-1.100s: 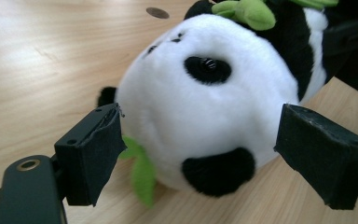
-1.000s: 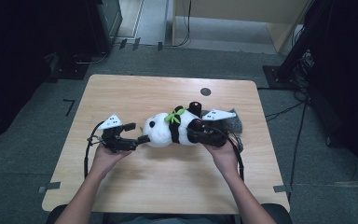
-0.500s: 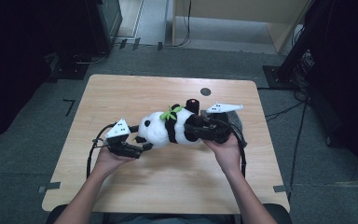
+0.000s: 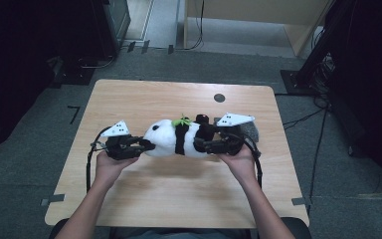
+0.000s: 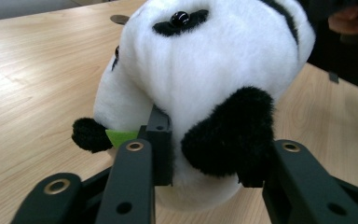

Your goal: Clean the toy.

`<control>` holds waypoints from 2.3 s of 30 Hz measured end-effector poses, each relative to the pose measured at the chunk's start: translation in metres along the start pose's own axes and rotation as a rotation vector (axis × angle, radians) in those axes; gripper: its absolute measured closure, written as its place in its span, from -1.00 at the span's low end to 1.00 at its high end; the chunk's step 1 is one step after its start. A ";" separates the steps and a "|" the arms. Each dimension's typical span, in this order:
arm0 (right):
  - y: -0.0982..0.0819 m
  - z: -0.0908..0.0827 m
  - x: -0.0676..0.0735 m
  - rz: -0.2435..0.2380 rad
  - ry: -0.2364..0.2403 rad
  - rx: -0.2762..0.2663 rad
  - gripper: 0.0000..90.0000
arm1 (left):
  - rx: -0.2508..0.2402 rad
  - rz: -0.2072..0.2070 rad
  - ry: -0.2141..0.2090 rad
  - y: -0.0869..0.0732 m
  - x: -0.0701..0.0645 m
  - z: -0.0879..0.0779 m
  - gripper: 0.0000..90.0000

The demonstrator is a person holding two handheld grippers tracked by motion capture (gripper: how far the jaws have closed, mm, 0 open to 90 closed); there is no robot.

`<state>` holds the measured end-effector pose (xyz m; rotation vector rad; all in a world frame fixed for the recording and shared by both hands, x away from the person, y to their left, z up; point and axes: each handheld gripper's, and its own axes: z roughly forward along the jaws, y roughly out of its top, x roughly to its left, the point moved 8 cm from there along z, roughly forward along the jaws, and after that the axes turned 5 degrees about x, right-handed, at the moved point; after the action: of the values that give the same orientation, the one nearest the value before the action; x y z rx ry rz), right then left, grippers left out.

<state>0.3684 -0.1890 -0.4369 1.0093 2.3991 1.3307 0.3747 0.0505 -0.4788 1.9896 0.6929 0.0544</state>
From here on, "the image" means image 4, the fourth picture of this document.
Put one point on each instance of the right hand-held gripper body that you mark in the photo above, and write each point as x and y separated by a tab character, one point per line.
232	142

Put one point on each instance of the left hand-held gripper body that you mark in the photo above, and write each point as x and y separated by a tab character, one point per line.
119	147

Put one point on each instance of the panda plush toy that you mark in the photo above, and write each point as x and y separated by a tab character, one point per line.
164	137

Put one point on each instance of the grey fuzzy toy garment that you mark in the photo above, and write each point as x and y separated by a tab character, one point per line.
251	132

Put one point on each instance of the person's left hand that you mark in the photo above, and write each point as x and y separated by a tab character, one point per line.
111	169

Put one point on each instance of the person's right hand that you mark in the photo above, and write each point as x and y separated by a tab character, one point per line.
243	164

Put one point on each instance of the round grey table grommet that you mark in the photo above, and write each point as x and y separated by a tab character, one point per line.
219	98

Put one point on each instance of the angled black floor tape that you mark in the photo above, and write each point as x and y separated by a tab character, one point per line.
75	113

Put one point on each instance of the grey tape strip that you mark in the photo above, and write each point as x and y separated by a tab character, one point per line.
300	200
54	198

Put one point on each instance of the black stand base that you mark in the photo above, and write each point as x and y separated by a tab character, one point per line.
74	75

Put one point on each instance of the person's grey clothing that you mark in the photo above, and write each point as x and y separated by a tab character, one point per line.
179	234

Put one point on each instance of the black metal stand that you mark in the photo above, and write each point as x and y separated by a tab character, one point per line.
311	63

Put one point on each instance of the black monitor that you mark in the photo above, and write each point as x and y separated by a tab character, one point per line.
112	23

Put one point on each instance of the dark curtain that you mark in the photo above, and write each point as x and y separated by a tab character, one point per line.
374	83
20	66

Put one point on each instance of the light wooden desk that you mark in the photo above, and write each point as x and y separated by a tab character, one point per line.
262	10

